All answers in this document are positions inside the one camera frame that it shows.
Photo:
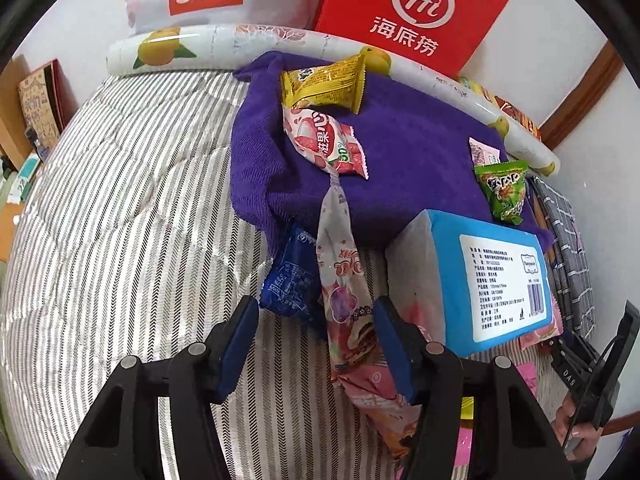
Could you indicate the green snack packet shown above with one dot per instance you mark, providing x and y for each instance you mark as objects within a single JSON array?
[{"x": 504, "y": 188}]

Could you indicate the blue tissue pack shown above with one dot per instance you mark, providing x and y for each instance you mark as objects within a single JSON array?
[{"x": 468, "y": 284}]

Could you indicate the long pink pastry snack pack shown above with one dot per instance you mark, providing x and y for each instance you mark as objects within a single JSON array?
[{"x": 356, "y": 359}]

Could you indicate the wooden headboard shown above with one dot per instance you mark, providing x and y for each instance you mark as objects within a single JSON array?
[{"x": 14, "y": 143}]

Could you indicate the wooden nightstand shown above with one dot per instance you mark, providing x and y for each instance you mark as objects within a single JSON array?
[{"x": 9, "y": 217}]

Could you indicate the brown wooden door frame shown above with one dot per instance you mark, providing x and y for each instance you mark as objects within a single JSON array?
[{"x": 578, "y": 103}]

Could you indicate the red Haidilao paper bag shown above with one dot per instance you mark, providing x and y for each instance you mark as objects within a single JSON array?
[{"x": 439, "y": 34}]

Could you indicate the grey checked pillow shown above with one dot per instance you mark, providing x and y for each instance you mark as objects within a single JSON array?
[{"x": 569, "y": 271}]

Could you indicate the yellow snack packet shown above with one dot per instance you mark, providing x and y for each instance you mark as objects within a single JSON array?
[{"x": 338, "y": 84}]

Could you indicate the rolled lemon print mat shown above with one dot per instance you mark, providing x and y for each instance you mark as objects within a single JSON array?
[{"x": 230, "y": 47}]

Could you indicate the purple towel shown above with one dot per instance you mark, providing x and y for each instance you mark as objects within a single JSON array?
[{"x": 416, "y": 147}]

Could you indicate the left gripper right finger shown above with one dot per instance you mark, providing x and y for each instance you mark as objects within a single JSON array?
[{"x": 409, "y": 356}]

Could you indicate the right hand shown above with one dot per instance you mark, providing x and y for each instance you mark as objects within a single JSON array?
[{"x": 585, "y": 434}]

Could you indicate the strawberry gummy packet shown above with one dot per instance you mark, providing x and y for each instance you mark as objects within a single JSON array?
[{"x": 324, "y": 141}]

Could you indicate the orange snack bag behind mat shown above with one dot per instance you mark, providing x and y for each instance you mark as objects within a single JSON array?
[{"x": 504, "y": 105}]

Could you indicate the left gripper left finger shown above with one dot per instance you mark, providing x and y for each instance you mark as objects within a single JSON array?
[{"x": 120, "y": 435}]

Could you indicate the striped quilt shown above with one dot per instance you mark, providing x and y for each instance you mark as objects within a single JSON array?
[{"x": 129, "y": 244}]

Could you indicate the pale pink nougat packet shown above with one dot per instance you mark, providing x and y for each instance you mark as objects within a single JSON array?
[{"x": 483, "y": 154}]

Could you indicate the pink peach snack packet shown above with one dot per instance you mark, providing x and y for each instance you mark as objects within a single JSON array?
[{"x": 553, "y": 329}]

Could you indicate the blue snack packet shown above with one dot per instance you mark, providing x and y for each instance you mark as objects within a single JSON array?
[{"x": 292, "y": 287}]

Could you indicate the pink yellow chip bag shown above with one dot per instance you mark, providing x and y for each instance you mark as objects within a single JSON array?
[{"x": 465, "y": 424}]

